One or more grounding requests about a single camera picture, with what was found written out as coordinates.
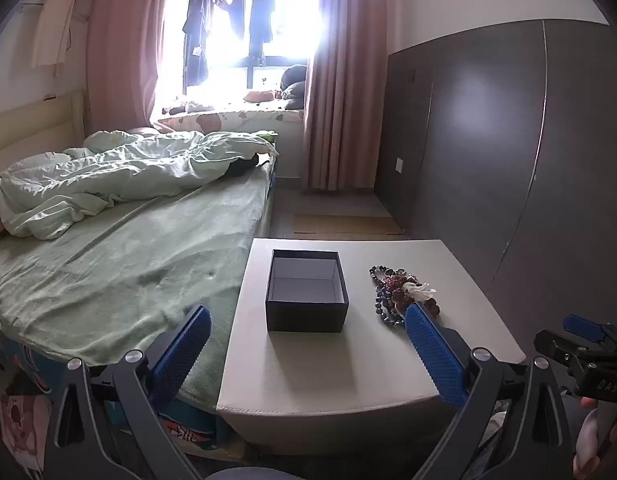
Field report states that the black item on bed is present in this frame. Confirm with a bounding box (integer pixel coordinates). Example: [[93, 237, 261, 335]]
[[222, 153, 260, 180]]

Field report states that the white hanging cloth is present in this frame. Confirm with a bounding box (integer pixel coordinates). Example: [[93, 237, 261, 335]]
[[30, 0, 80, 69]]

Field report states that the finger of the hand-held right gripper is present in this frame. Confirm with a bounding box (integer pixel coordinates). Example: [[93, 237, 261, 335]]
[[563, 314, 607, 344], [533, 329, 582, 368]]

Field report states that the bed with green sheet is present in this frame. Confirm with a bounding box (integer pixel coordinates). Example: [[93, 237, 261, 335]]
[[0, 150, 279, 461]]

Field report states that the pink plush toy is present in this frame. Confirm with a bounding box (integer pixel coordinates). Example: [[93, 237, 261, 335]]
[[243, 89, 282, 105]]

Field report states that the flat cardboard sheet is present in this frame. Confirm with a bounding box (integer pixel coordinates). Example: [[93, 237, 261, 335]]
[[292, 213, 405, 237]]

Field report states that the light green duvet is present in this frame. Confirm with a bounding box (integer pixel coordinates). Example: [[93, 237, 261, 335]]
[[0, 129, 279, 239]]

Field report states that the window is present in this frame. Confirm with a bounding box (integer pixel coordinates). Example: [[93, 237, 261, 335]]
[[161, 0, 323, 111]]

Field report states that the patterned window seat cushion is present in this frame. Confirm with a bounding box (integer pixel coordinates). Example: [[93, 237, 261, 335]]
[[156, 106, 305, 134]]

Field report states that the black jewelry box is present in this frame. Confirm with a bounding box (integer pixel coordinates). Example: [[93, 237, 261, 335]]
[[265, 248, 350, 334]]

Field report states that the person's right hand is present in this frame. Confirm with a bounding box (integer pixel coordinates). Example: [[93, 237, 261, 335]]
[[573, 395, 615, 480]]

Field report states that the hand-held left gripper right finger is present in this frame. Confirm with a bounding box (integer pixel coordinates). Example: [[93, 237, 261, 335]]
[[403, 302, 577, 480]]

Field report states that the pink curtain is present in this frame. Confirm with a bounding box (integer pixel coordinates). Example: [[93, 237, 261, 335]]
[[86, 0, 175, 137], [301, 0, 405, 194]]

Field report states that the dark round cushion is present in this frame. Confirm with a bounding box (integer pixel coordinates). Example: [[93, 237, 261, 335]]
[[279, 64, 309, 110]]

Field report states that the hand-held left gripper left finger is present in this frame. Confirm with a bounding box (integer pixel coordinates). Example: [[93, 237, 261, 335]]
[[43, 304, 212, 480]]

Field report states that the pile of beaded jewelry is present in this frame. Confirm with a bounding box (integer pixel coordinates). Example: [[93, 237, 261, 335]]
[[369, 265, 442, 329]]

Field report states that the beige bed headboard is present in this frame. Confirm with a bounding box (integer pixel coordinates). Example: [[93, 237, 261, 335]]
[[0, 88, 89, 181]]

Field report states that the cartoon floor mat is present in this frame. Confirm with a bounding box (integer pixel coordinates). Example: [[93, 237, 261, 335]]
[[0, 391, 55, 472]]

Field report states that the white low table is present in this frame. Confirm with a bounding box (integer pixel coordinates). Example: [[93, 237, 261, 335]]
[[216, 237, 527, 457]]

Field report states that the dark brown wardrobe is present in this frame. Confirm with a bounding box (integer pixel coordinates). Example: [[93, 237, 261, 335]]
[[376, 19, 617, 403]]

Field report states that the dark hanging garment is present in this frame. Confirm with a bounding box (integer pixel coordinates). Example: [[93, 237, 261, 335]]
[[213, 0, 247, 42], [182, 0, 212, 87], [246, 0, 280, 67]]

